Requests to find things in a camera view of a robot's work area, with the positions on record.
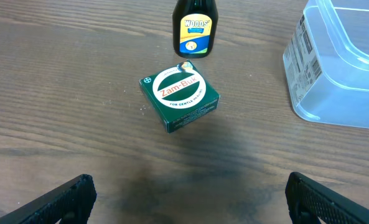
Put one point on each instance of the dark Woods syrup bottle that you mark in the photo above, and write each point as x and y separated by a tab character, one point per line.
194	24

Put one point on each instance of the clear plastic container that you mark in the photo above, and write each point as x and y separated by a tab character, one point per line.
327	63

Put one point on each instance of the green Zam-Buk box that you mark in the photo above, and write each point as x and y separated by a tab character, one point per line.
179	95

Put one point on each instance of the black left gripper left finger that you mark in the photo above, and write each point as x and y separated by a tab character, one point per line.
70	203

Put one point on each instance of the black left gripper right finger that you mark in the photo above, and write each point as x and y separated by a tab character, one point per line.
310	202

